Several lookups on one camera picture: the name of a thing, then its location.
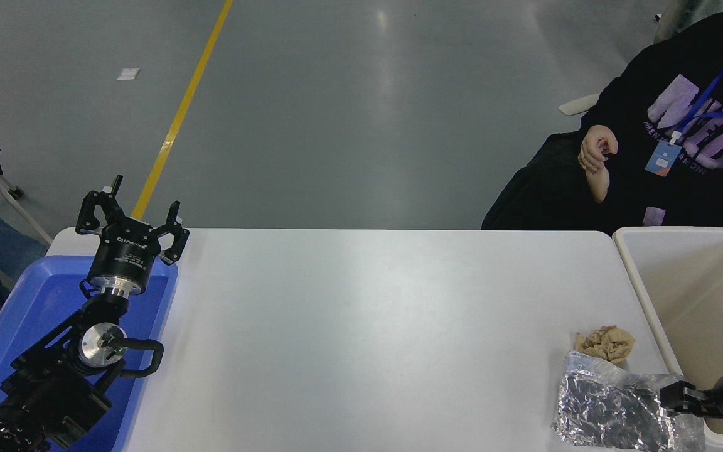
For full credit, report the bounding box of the white metal frame leg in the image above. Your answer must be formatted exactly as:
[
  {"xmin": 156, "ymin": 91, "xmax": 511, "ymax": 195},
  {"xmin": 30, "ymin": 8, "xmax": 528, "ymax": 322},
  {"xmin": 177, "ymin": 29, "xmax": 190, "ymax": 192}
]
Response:
[{"xmin": 0, "ymin": 171, "xmax": 55, "ymax": 245}]

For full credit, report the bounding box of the crumpled tan paper ball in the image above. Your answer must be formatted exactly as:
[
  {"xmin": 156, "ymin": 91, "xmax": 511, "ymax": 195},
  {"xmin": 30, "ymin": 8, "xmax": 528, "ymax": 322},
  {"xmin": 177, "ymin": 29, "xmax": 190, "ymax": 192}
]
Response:
[{"xmin": 574, "ymin": 325, "xmax": 636, "ymax": 367}]

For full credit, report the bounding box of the white curved plastic piece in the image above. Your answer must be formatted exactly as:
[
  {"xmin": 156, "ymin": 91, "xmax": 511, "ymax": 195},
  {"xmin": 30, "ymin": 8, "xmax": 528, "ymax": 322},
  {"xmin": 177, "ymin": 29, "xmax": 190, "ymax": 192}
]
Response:
[{"xmin": 558, "ymin": 94, "xmax": 599, "ymax": 117}]

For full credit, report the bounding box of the large pale plastic bin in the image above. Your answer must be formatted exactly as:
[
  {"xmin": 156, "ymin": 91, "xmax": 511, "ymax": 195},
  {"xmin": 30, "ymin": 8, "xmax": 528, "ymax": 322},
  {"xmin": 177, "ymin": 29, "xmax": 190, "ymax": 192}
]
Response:
[{"xmin": 613, "ymin": 226, "xmax": 723, "ymax": 452}]

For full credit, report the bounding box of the blue lanyard with badge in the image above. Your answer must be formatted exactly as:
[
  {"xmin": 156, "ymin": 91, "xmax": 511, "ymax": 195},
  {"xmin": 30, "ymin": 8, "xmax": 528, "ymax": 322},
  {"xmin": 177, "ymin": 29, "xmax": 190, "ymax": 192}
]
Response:
[{"xmin": 644, "ymin": 62, "xmax": 723, "ymax": 178}]

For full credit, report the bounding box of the blue plastic tray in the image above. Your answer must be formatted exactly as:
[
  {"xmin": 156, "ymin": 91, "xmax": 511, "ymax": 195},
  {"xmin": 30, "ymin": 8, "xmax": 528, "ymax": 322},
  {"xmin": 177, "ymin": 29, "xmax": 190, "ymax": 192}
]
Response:
[{"xmin": 0, "ymin": 254, "xmax": 179, "ymax": 452}]

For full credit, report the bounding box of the silver foil plate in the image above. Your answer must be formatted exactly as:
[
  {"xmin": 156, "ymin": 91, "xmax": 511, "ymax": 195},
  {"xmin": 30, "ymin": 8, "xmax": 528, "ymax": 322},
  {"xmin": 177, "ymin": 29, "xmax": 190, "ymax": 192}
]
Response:
[{"xmin": 553, "ymin": 350, "xmax": 707, "ymax": 452}]

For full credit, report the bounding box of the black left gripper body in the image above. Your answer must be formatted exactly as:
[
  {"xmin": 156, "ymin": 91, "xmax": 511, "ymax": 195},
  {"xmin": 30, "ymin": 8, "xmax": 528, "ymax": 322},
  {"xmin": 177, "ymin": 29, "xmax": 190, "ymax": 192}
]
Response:
[{"xmin": 88, "ymin": 218, "xmax": 163, "ymax": 291}]

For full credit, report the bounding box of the person's hand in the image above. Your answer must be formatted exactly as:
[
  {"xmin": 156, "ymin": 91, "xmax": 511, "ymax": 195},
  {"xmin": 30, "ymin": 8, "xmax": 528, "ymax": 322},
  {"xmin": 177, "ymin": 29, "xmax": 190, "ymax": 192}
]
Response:
[{"xmin": 578, "ymin": 124, "xmax": 619, "ymax": 173}]

